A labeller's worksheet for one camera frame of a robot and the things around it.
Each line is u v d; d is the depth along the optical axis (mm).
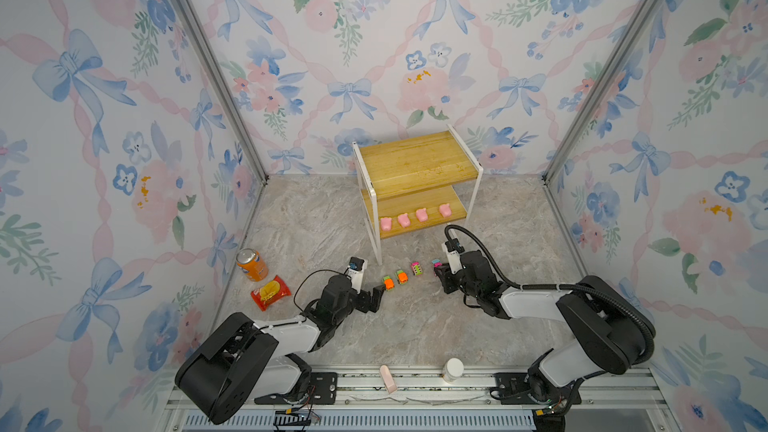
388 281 900
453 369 709
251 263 852
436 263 927
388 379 732
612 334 454
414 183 745
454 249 800
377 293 789
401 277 902
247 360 443
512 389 732
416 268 924
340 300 677
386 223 843
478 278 713
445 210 876
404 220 856
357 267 764
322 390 745
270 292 878
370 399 736
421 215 874
